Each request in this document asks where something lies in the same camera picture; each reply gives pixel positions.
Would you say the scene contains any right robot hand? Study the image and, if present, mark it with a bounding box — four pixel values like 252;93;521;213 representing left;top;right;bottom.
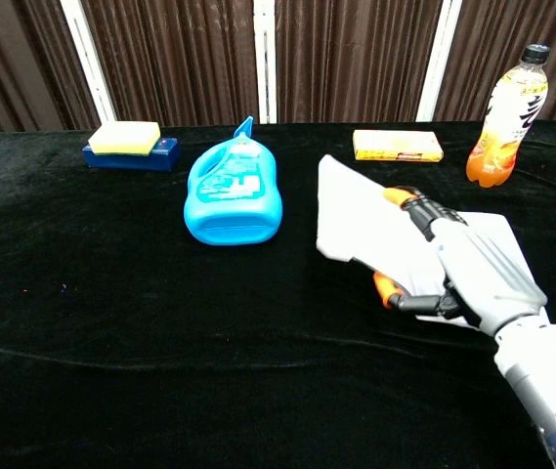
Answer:
372;186;550;337

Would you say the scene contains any white book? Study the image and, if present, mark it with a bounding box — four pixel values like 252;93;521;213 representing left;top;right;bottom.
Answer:
316;153;535;329

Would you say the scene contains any orange drink bottle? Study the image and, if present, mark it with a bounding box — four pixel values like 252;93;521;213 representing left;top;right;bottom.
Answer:
465;43;552;190

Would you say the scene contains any yellow flat box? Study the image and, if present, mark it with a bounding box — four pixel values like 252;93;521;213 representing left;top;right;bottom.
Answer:
352;129;445;163

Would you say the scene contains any brown curtain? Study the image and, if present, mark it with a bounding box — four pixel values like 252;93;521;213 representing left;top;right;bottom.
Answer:
0;0;556;140

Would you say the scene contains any blue detergent bottle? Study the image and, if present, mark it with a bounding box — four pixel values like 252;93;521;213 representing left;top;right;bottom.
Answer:
183;115;284;246

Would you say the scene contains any dark blue box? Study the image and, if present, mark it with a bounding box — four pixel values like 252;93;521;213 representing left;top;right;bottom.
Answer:
81;137;181;173

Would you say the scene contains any black velvet tablecloth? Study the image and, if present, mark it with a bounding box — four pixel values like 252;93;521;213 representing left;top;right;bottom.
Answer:
0;119;556;469

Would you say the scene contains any yellow sponge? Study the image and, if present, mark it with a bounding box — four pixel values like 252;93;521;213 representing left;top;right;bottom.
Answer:
87;120;162;157

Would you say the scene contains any white frame post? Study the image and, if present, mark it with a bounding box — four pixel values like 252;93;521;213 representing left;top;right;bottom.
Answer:
59;0;118;124
252;0;278;125
415;0;464;123

